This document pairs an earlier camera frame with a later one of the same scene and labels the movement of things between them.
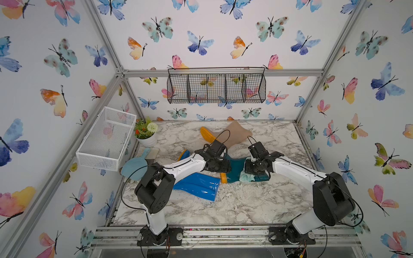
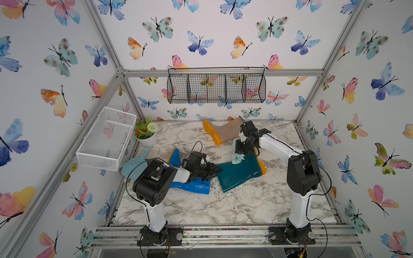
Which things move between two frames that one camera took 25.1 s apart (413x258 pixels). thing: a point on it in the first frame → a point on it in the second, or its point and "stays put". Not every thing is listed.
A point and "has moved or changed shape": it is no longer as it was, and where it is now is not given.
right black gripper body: x=252 y=167 → x=243 y=147
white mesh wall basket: x=106 y=141 stays put
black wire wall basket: x=216 y=85 stays put
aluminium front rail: x=126 y=236 stays put
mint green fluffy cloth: x=246 y=177 → x=236 y=158
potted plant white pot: x=145 y=132 stays put
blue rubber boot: x=199 y=184 has moved or changed shape
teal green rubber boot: x=236 y=165 has moved or changed shape
